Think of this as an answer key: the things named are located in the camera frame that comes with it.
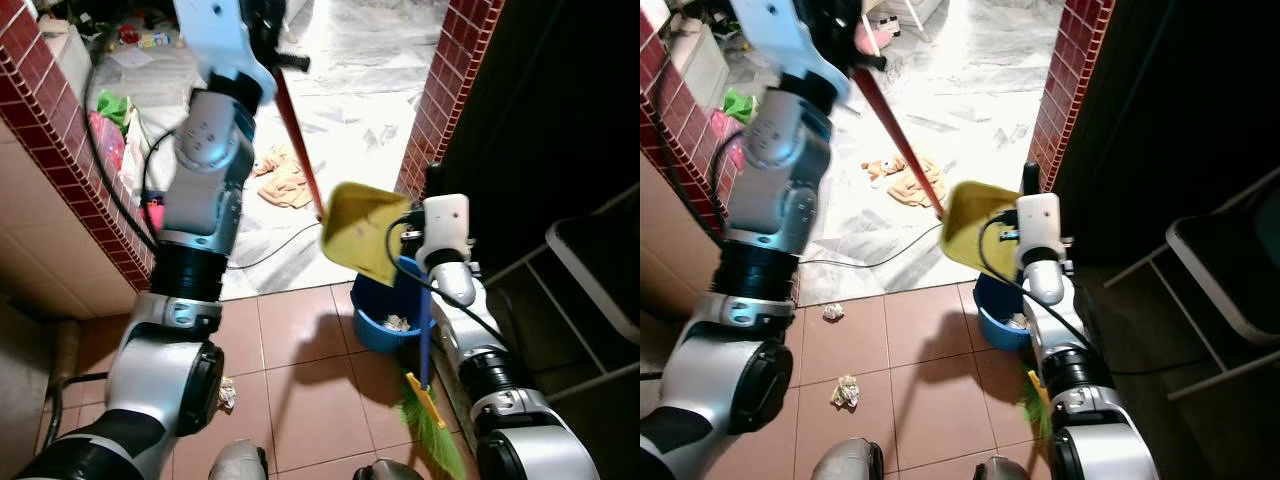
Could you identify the crumpled paper in bucket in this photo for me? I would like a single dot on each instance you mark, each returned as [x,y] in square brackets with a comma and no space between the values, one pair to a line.
[1017,322]
[398,322]

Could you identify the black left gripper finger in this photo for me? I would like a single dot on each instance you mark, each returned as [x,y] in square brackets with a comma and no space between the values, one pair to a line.
[292,64]
[870,63]

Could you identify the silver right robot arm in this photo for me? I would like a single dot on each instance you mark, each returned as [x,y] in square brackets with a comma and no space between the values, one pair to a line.
[1090,420]
[520,430]

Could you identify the small white paper scrap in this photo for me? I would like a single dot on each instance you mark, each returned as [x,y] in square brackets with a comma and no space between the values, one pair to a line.
[833,312]

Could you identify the robot leg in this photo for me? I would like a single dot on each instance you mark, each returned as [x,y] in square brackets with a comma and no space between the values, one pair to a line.
[238,462]
[850,460]
[1000,468]
[385,470]

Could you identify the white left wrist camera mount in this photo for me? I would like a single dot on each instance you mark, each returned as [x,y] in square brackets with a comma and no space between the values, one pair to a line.
[215,35]
[785,35]

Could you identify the pink bag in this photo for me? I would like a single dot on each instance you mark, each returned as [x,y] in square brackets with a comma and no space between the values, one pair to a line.
[725,135]
[107,140]

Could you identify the green cloth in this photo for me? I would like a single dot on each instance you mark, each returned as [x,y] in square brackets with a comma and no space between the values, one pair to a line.
[740,105]
[113,105]

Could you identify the dark folding chair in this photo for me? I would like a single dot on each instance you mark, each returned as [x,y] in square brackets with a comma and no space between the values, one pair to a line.
[1225,270]
[595,265]

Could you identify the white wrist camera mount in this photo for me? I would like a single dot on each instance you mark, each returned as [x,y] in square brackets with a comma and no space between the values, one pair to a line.
[1040,225]
[785,35]
[215,35]
[445,225]

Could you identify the pink toy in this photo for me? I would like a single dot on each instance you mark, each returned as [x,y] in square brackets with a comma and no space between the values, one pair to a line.
[872,38]

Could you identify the pink slipper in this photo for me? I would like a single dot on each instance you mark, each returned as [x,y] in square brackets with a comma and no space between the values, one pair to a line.
[153,213]

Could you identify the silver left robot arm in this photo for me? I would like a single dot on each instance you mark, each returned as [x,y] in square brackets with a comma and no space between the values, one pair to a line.
[200,180]
[775,190]

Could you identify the robot left leg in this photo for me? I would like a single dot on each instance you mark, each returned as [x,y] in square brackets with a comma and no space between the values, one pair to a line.
[238,462]
[850,460]

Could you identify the robot right leg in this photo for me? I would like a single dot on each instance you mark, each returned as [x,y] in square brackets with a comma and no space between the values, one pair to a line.
[385,470]
[1000,468]

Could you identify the orange cloth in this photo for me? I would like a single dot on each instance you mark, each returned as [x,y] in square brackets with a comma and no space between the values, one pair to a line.
[905,180]
[285,180]

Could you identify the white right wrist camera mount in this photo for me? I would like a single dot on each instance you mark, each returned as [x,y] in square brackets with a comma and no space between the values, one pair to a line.
[445,225]
[1040,225]

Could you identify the blue plastic bucket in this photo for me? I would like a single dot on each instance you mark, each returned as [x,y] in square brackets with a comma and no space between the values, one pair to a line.
[990,315]
[375,310]

